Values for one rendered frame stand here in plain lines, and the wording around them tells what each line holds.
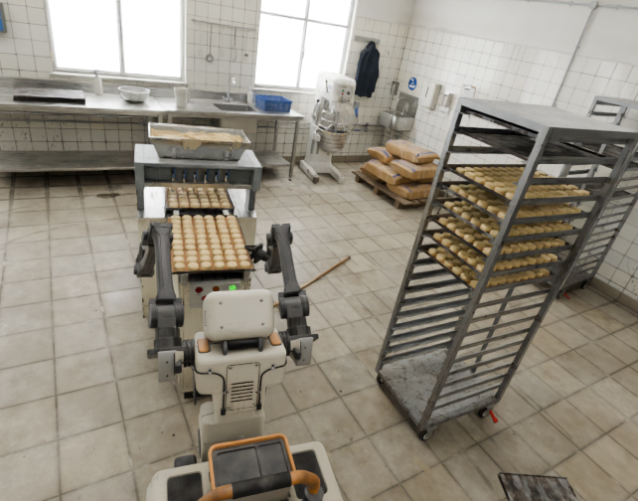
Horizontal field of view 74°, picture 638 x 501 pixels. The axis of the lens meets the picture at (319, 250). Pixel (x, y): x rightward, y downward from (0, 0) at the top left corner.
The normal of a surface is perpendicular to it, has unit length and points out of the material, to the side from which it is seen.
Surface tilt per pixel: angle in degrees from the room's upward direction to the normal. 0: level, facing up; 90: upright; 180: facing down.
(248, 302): 47
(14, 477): 0
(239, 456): 0
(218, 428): 82
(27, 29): 90
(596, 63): 90
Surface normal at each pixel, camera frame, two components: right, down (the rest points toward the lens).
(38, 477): 0.16, -0.86
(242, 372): 0.33, 0.38
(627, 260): -0.86, 0.12
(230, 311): 0.33, -0.21
